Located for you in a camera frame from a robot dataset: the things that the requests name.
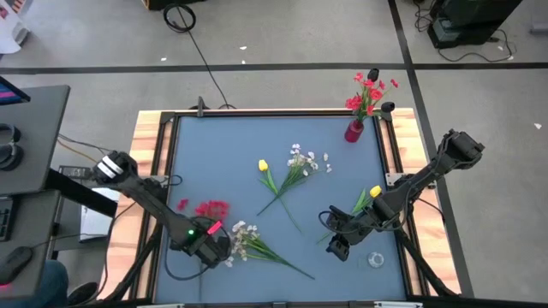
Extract grey mounting plate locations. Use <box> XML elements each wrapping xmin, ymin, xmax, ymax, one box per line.
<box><xmin>384</xmin><ymin>172</ymin><xmax>438</xmax><ymax>190</ymax></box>

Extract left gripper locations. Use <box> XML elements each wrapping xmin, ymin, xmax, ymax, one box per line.
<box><xmin>183</xmin><ymin>222</ymin><xmax>233</xmax><ymax>270</ymax></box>

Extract white flower bunch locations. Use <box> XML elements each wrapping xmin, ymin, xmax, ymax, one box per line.
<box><xmin>256</xmin><ymin>143</ymin><xmax>333</xmax><ymax>216</ymax></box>
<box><xmin>224</xmin><ymin>220</ymin><xmax>316</xmax><ymax>281</ymax></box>

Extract white box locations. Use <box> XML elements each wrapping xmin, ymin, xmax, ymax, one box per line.
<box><xmin>79</xmin><ymin>187</ymin><xmax>122</xmax><ymax>244</ymax></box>

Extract black power brick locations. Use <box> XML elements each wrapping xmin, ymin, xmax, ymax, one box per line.
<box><xmin>57</xmin><ymin>165</ymin><xmax>93</xmax><ymax>181</ymax></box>

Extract red flower bunch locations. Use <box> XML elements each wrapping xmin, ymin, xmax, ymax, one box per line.
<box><xmin>176</xmin><ymin>198</ymin><xmax>231</xmax><ymax>235</ymax></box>
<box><xmin>344</xmin><ymin>71</ymin><xmax>400</xmax><ymax>125</ymax></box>

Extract black floor cable with coil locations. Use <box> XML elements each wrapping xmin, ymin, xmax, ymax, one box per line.
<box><xmin>162</xmin><ymin>3</ymin><xmax>236</xmax><ymax>110</ymax></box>

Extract grey desk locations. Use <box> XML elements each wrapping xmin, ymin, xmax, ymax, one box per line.
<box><xmin>0</xmin><ymin>84</ymin><xmax>72</xmax><ymax>300</ymax></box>

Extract black bar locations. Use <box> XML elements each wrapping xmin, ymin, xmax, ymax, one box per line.
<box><xmin>45</xmin><ymin>168</ymin><xmax>119</xmax><ymax>218</ymax></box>

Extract person's leg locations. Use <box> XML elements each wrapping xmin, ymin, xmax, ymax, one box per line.
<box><xmin>0</xmin><ymin>259</ymin><xmax>70</xmax><ymax>308</ymax></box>

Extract black support strut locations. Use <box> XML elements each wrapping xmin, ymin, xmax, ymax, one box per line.
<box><xmin>396</xmin><ymin>230</ymin><xmax>457</xmax><ymax>299</ymax></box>
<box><xmin>104</xmin><ymin>222</ymin><xmax>166</xmax><ymax>303</ymax></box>

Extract black table frame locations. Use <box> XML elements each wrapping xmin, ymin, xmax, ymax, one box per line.
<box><xmin>128</xmin><ymin>109</ymin><xmax>432</xmax><ymax>305</ymax></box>

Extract person's shoe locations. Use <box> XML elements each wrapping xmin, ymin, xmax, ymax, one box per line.
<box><xmin>66</xmin><ymin>281</ymin><xmax>99</xmax><ymax>307</ymax></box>

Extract black computer mouse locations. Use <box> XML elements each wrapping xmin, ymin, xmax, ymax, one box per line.
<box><xmin>0</xmin><ymin>246</ymin><xmax>34</xmax><ymax>287</ymax></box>

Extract black equipment cart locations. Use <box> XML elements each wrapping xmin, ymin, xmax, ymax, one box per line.
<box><xmin>426</xmin><ymin>0</ymin><xmax>524</xmax><ymax>50</ymax></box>

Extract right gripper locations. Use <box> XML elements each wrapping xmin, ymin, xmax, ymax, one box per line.
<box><xmin>325</xmin><ymin>204</ymin><xmax>376</xmax><ymax>263</ymax></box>

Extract black keyboard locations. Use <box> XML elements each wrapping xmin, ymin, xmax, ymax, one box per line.
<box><xmin>0</xmin><ymin>195</ymin><xmax>15</xmax><ymax>243</ymax></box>

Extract clear glass vase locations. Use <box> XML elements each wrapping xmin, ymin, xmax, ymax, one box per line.
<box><xmin>366</xmin><ymin>252</ymin><xmax>385</xmax><ymax>270</ymax></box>

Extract red glass vase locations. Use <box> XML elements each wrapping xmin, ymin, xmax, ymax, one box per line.
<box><xmin>343</xmin><ymin>119</ymin><xmax>365</xmax><ymax>144</ymax></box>

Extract computer monitor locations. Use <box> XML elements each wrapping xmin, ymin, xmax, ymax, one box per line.
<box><xmin>0</xmin><ymin>75</ymin><xmax>32</xmax><ymax>107</ymax></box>

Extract wooden table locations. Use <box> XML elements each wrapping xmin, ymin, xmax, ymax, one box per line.
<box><xmin>98</xmin><ymin>107</ymin><xmax>463</xmax><ymax>300</ymax></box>

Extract yellow tulip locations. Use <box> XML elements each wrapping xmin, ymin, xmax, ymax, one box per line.
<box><xmin>257</xmin><ymin>158</ymin><xmax>303</xmax><ymax>234</ymax></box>
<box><xmin>316</xmin><ymin>185</ymin><xmax>383</xmax><ymax>246</ymax></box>

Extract black headphones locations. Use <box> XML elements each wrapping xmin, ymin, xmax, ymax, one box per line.
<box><xmin>0</xmin><ymin>122</ymin><xmax>23</xmax><ymax>172</ymax></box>

